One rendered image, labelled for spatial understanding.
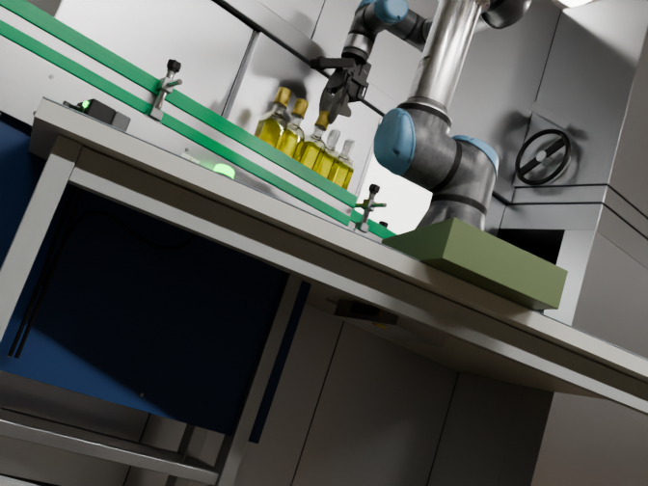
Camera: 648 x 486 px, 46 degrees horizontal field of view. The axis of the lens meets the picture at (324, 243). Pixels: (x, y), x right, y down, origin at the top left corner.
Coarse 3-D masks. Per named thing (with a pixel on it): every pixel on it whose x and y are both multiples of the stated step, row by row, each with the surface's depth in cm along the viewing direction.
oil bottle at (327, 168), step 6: (330, 150) 197; (336, 150) 198; (324, 156) 196; (330, 156) 197; (336, 156) 198; (324, 162) 195; (330, 162) 197; (336, 162) 198; (318, 168) 195; (324, 168) 196; (330, 168) 197; (336, 168) 198; (324, 174) 196; (330, 174) 197
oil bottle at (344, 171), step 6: (342, 156) 200; (348, 156) 202; (342, 162) 199; (348, 162) 201; (342, 168) 199; (348, 168) 201; (336, 174) 198; (342, 174) 200; (348, 174) 201; (336, 180) 198; (342, 180) 200; (348, 180) 201; (342, 186) 200
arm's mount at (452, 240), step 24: (384, 240) 156; (408, 240) 146; (432, 240) 137; (456, 240) 133; (480, 240) 135; (432, 264) 138; (456, 264) 133; (480, 264) 135; (504, 264) 137; (528, 264) 139; (552, 264) 141; (504, 288) 138; (528, 288) 138; (552, 288) 140
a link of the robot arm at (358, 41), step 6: (348, 36) 202; (354, 36) 200; (360, 36) 200; (348, 42) 201; (354, 42) 200; (360, 42) 200; (366, 42) 200; (372, 42) 202; (342, 48) 203; (354, 48) 200; (360, 48) 200; (366, 48) 200; (366, 54) 201
